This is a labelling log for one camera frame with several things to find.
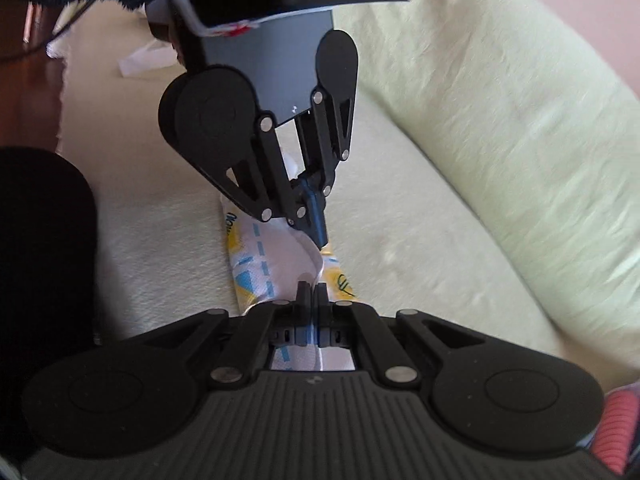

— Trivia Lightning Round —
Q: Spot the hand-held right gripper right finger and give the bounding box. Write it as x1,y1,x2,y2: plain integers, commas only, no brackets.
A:
315,282,485,387

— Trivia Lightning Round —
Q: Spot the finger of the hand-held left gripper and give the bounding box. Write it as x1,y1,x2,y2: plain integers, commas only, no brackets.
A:
296,90,358,250
199,114,328,251

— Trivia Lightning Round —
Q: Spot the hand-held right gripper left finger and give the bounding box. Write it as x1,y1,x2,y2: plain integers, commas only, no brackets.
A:
132,280,314,389

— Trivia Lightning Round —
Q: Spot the white cartoon print shopping bag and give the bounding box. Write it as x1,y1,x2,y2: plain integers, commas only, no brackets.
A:
218,152,362,374

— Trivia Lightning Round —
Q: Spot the white cloth bag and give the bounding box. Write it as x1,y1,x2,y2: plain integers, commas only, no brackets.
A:
118,41,177,79

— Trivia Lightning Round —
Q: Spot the light green sofa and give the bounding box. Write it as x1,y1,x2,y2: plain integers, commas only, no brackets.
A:
55,0,640,397

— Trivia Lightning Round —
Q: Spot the pink ribbed cloth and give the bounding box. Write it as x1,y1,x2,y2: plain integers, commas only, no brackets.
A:
594,385,640,477

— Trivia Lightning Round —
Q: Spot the black cable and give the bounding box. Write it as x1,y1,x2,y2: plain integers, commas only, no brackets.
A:
20,0,151,61

